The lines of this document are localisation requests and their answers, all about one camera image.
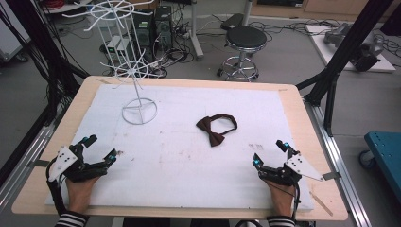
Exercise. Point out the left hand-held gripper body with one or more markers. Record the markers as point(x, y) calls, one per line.
point(74, 167)

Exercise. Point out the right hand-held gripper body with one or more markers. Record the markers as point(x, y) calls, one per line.
point(283, 175)

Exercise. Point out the brown bow tie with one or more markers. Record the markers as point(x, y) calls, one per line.
point(216, 138)

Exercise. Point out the person's right hand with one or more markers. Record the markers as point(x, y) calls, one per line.
point(282, 198)

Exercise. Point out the person's left hand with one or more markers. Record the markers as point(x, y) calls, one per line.
point(78, 195)

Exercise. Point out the grey tape strip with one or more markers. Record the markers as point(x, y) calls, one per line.
point(39, 163)
point(331, 176)

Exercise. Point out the thin wooden stick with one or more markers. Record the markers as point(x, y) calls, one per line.
point(321, 204)

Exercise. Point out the white foam mat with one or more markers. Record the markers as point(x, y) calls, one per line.
point(176, 176)

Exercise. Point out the blue cart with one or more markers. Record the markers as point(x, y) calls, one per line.
point(384, 157)

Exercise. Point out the grey box device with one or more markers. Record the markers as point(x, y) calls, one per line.
point(117, 48)

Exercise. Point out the black computer tower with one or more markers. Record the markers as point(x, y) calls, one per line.
point(143, 34)
point(164, 28)

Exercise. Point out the black round stool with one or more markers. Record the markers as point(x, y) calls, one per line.
point(246, 37)

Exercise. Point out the white floor board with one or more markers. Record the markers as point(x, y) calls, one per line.
point(383, 64)

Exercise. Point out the grey machine on board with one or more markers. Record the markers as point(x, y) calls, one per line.
point(369, 47)

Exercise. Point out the black flat floor object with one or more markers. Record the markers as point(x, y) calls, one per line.
point(232, 21)

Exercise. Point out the grey desk leg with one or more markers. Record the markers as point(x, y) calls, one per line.
point(196, 34)

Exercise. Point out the aluminium table rail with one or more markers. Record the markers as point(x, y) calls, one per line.
point(343, 176)
point(28, 153)

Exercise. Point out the black metal frame stand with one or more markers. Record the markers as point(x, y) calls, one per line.
point(58, 71)
point(346, 47)

